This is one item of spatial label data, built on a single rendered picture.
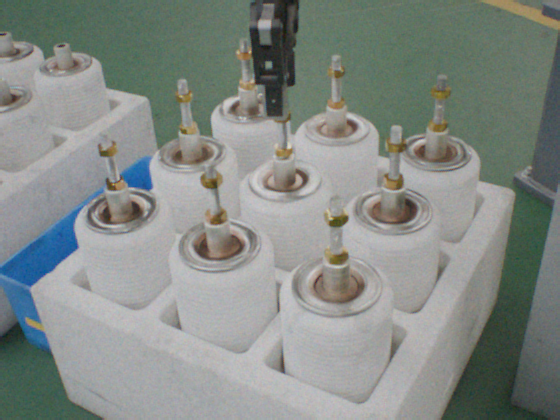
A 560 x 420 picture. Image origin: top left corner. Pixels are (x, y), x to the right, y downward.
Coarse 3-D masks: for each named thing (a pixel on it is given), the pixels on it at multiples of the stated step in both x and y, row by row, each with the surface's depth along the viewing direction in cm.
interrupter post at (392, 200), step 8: (384, 184) 65; (384, 192) 64; (392, 192) 64; (400, 192) 64; (384, 200) 65; (392, 200) 64; (400, 200) 64; (384, 208) 65; (392, 208) 65; (400, 208) 65; (384, 216) 66; (392, 216) 65; (400, 216) 65
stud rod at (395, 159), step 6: (396, 126) 61; (396, 132) 61; (396, 138) 61; (390, 156) 62; (396, 156) 62; (390, 162) 63; (396, 162) 62; (390, 168) 63; (396, 168) 63; (390, 174) 63; (396, 174) 63
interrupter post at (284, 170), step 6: (276, 156) 70; (294, 156) 70; (276, 162) 69; (282, 162) 69; (288, 162) 69; (294, 162) 70; (276, 168) 69; (282, 168) 69; (288, 168) 69; (294, 168) 70; (276, 174) 70; (282, 174) 70; (288, 174) 70; (294, 174) 70; (276, 180) 70; (282, 180) 70; (288, 180) 70; (294, 180) 71; (282, 186) 70; (288, 186) 70
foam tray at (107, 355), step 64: (512, 192) 80; (448, 256) 72; (64, 320) 70; (128, 320) 66; (448, 320) 64; (64, 384) 79; (128, 384) 70; (192, 384) 64; (256, 384) 59; (384, 384) 58; (448, 384) 75
